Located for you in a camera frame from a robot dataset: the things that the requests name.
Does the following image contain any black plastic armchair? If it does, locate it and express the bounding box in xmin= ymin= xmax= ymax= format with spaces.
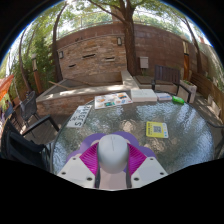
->
xmin=0 ymin=114 xmax=61 ymax=172

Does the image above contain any white wall box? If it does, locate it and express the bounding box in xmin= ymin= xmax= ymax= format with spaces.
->
xmin=139 ymin=56 xmax=150 ymax=70

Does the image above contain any white lettered sign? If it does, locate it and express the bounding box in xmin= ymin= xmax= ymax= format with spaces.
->
xmin=65 ymin=104 xmax=93 ymax=129

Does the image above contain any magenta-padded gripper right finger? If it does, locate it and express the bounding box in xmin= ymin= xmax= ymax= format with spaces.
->
xmin=125 ymin=143 xmax=169 ymax=189

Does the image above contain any small white planter box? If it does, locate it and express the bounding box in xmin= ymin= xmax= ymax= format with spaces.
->
xmin=207 ymin=94 xmax=222 ymax=116

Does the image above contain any black metal armchair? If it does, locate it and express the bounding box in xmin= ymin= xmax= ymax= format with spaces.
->
xmin=205 ymin=120 xmax=224 ymax=159

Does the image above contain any green packet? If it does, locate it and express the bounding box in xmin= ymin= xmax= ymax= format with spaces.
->
xmin=171 ymin=95 xmax=186 ymax=105

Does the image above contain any flat white box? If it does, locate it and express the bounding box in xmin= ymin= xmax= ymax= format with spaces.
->
xmin=130 ymin=87 xmax=158 ymax=103

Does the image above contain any wooden lamp post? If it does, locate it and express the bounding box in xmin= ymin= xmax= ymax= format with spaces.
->
xmin=31 ymin=53 xmax=43 ymax=95

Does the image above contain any tree trunk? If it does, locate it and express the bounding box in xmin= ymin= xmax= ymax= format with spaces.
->
xmin=123 ymin=0 xmax=139 ymax=77

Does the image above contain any colourful printed leaflet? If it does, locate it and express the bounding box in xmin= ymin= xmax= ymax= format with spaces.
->
xmin=94 ymin=91 xmax=133 ymax=110

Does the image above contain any white computer mouse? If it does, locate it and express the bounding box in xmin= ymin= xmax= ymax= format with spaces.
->
xmin=97 ymin=133 xmax=130 ymax=175

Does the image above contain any wooden stick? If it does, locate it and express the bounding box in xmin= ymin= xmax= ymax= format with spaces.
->
xmin=48 ymin=79 xmax=71 ymax=91

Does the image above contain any dark wooden armchair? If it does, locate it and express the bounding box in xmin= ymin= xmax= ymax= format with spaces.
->
xmin=151 ymin=64 xmax=193 ymax=104

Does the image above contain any purple paw-shaped mouse pad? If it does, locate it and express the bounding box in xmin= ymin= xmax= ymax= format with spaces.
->
xmin=65 ymin=130 xmax=158 ymax=174

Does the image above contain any yellow code card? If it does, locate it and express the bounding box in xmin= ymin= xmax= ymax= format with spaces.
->
xmin=145 ymin=121 xmax=170 ymax=139

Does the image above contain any blue and white booklet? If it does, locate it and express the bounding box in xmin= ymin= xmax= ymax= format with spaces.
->
xmin=155 ymin=92 xmax=173 ymax=102

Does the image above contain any black mesh chair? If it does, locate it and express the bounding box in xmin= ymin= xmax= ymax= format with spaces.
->
xmin=19 ymin=90 xmax=43 ymax=128

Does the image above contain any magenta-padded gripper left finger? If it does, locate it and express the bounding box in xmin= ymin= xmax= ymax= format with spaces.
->
xmin=57 ymin=141 xmax=101 ymax=189

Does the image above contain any large white planter box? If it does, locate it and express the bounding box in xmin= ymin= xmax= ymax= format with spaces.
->
xmin=179 ymin=79 xmax=198 ymax=95

